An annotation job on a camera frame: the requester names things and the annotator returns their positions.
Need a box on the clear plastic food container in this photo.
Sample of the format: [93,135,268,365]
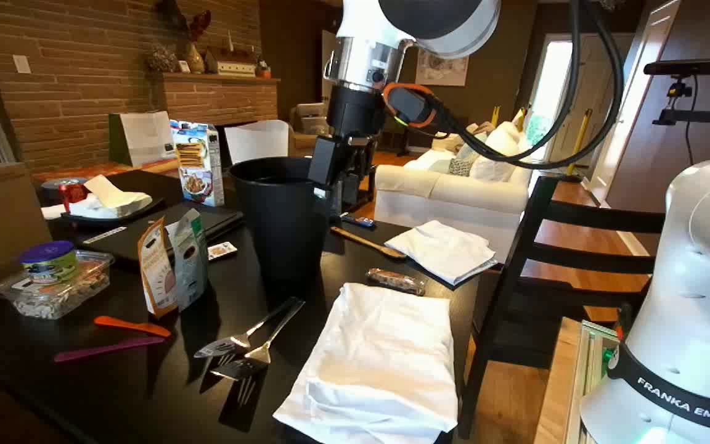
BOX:
[0,249,115,321]

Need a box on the black camera on stand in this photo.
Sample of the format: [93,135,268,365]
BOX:
[642,56,710,167]

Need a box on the small white cloth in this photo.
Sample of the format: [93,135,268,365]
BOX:
[382,217,501,291]

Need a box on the brown wooden spoon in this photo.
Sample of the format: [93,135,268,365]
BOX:
[327,221,409,261]

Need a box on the white sofa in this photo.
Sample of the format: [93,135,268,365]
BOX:
[371,122,538,266]

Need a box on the vase with dried flowers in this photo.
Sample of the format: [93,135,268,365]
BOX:
[154,0,213,77]

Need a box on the clear glass plate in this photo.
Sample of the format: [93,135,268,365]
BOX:
[38,196,166,233]

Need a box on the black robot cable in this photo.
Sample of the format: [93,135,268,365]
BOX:
[382,0,625,173]

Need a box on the small white sachet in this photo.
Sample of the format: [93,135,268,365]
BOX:
[205,240,238,263]

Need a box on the black plastic bin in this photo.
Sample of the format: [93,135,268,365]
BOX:
[228,156,345,309]

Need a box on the dark patterned small packet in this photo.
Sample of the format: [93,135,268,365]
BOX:
[365,266,428,295]

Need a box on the orange plastic knife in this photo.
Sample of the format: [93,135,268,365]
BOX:
[90,313,174,340]

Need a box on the purple plastic utensil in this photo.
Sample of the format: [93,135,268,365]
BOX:
[51,332,166,365]

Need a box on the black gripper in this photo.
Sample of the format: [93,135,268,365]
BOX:
[306,81,390,219]

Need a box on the large white cloth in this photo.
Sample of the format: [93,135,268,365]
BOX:
[270,281,461,444]

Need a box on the white paper bag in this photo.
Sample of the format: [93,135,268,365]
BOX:
[115,108,176,170]

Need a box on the silver metal fork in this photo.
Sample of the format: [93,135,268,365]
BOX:
[192,295,306,362]

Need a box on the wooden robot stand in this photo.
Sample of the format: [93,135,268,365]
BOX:
[533,315,621,444]

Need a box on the brown and white snack bag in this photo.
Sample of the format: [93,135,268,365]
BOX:
[134,217,179,321]

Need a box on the folded white paper napkin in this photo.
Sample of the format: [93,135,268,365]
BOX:
[69,173,154,221]

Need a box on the framed wall picture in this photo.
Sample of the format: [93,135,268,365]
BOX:
[413,48,472,90]

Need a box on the red cup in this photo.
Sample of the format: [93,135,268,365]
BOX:
[57,181,88,214]

